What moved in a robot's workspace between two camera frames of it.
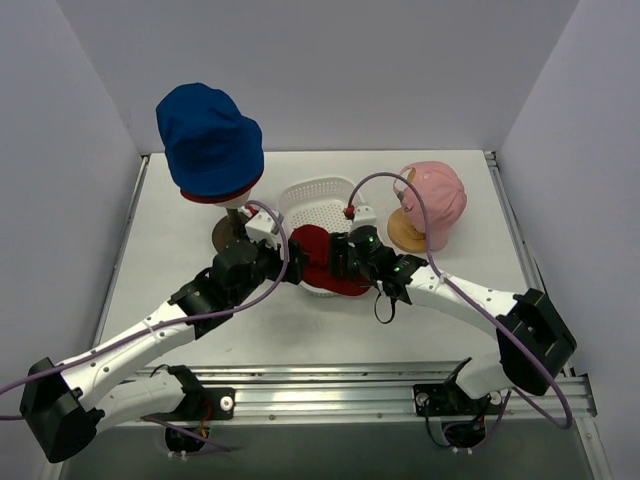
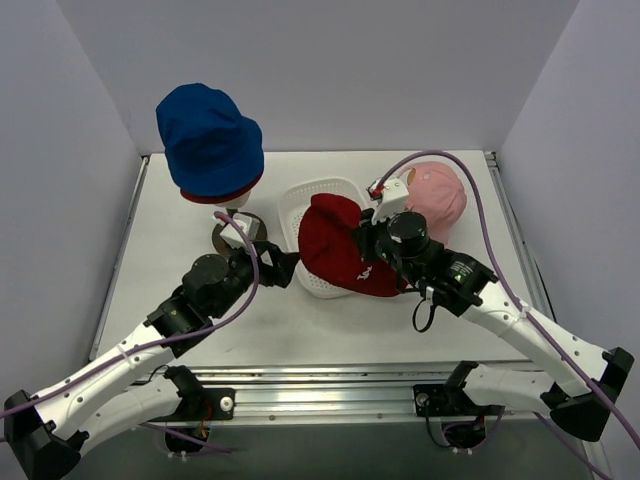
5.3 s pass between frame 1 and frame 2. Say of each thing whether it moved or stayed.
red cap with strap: moved
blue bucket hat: stayed
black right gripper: moved
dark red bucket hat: stayed
